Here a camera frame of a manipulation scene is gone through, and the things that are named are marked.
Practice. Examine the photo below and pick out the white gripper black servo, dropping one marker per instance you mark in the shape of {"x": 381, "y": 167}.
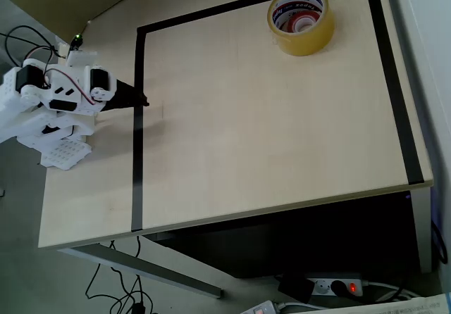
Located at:
{"x": 121, "y": 96}

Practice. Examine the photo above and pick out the red tape roll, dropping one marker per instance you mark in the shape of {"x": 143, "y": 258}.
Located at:
{"x": 290, "y": 23}

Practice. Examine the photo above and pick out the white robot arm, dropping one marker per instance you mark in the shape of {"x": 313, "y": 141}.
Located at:
{"x": 14, "y": 117}

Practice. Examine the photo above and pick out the large yellow tape roll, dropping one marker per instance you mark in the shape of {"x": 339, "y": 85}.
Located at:
{"x": 306, "y": 44}

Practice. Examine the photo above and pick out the white module with green LED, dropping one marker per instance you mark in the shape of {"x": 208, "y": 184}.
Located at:
{"x": 81, "y": 57}

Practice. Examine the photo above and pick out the grey slanted table leg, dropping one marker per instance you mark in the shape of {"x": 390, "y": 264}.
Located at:
{"x": 148, "y": 266}

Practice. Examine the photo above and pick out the black power adapter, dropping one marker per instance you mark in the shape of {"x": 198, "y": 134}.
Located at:
{"x": 296, "y": 287}

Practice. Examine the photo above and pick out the black round plug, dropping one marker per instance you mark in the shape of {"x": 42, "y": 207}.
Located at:
{"x": 339, "y": 287}

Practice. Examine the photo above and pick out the grey upright table leg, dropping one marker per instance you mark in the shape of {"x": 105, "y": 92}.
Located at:
{"x": 423, "y": 229}

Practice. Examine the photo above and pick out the printed paper sheet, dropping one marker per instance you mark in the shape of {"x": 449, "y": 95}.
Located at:
{"x": 405, "y": 306}

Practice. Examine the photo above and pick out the white perforated base plate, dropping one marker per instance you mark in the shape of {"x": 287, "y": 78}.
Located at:
{"x": 65, "y": 155}

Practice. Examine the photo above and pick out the grey power strip red switch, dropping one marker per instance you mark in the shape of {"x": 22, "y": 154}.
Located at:
{"x": 260, "y": 308}

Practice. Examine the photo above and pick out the white power strip red switch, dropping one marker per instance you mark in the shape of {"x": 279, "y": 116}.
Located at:
{"x": 322, "y": 287}

